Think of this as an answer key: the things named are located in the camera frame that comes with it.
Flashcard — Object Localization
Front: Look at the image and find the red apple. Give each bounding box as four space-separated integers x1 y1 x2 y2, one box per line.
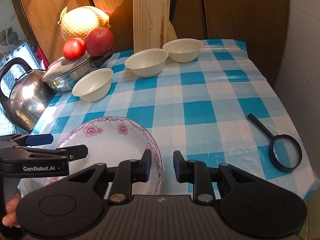
85 27 114 56

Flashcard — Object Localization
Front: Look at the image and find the blue white checkered tablecloth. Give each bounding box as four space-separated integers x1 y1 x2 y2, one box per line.
33 40 319 199

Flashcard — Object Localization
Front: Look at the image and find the steel pot with lid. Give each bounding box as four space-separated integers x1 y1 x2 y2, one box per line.
41 49 114 92

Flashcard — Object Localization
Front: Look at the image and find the steel kettle black handle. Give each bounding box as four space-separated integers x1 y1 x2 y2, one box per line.
1 57 56 133

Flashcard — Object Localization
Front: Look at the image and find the cream bowl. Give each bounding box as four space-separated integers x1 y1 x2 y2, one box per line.
72 68 113 102
163 38 203 63
124 48 169 77

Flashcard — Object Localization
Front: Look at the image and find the yellow pomelo in net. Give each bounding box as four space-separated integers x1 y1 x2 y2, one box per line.
57 5 111 41

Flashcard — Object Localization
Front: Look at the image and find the wooden knife block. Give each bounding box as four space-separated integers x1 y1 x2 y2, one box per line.
133 0 177 53

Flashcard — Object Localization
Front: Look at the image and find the red tomato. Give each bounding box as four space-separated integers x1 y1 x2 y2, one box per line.
62 37 86 61

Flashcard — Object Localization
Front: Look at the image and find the floral pink rimmed plate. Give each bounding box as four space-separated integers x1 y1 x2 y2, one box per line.
45 116 165 195

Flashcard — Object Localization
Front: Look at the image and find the person's left hand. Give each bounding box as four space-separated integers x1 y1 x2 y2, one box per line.
2 189 21 228

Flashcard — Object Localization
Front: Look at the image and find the black magnifying glass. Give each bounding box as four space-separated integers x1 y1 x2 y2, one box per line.
247 113 303 173

